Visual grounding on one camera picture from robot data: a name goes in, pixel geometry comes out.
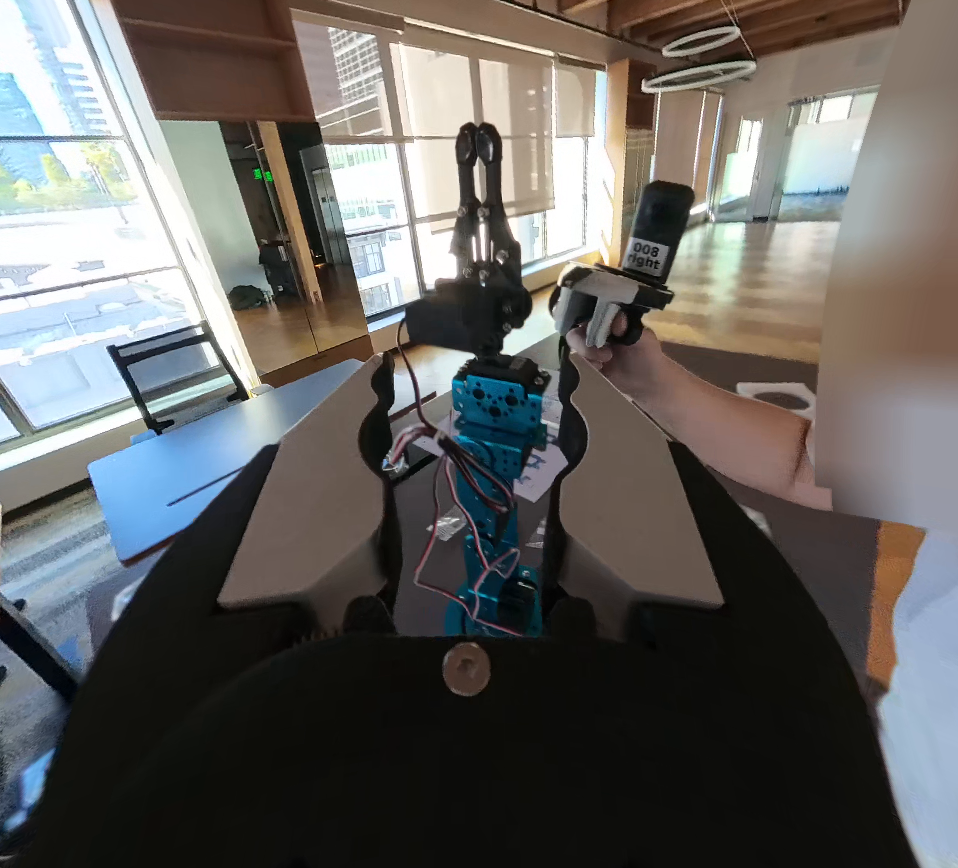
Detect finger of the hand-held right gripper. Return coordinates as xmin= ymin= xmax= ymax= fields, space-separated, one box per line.
xmin=551 ymin=263 xmax=642 ymax=330

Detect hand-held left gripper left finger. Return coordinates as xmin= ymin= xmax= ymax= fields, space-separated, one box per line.
xmin=217 ymin=351 xmax=402 ymax=616

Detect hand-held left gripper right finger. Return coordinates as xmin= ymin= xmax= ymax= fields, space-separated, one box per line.
xmin=542 ymin=351 xmax=726 ymax=614

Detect servo wire bundle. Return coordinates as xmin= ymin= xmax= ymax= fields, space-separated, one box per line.
xmin=382 ymin=317 xmax=526 ymax=638

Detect blue toy robot arm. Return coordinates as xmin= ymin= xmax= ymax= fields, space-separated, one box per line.
xmin=404 ymin=121 xmax=556 ymax=638

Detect person's right forearm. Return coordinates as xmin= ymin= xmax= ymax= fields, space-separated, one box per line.
xmin=636 ymin=351 xmax=833 ymax=511

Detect dark desk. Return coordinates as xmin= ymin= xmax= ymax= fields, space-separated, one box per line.
xmin=88 ymin=332 xmax=884 ymax=659

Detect person's right hand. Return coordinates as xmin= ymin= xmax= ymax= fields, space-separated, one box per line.
xmin=566 ymin=314 xmax=676 ymax=399

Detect printed instruction sheet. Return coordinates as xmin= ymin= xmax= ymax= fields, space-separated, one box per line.
xmin=418 ymin=389 xmax=571 ymax=507

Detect scattered clear parts bags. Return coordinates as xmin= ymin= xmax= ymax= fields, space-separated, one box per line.
xmin=427 ymin=516 xmax=551 ymax=552

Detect roller blind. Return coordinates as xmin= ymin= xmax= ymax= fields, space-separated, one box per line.
xmin=397 ymin=43 xmax=556 ymax=219

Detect dark suitcase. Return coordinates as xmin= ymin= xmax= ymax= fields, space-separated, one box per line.
xmin=258 ymin=242 xmax=302 ymax=297

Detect large glass window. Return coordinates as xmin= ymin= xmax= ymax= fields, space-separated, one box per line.
xmin=0 ymin=0 xmax=226 ymax=451

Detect black frame chair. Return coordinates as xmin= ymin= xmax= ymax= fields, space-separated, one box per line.
xmin=107 ymin=321 xmax=249 ymax=436

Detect large ring ceiling lamp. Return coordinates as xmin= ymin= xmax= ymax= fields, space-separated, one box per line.
xmin=641 ymin=59 xmax=757 ymax=95

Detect small ring ceiling lamp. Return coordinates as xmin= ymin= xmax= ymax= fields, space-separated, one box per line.
xmin=662 ymin=25 xmax=742 ymax=59

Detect wooden wall shelf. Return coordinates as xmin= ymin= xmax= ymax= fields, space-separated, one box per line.
xmin=66 ymin=0 xmax=317 ymax=125

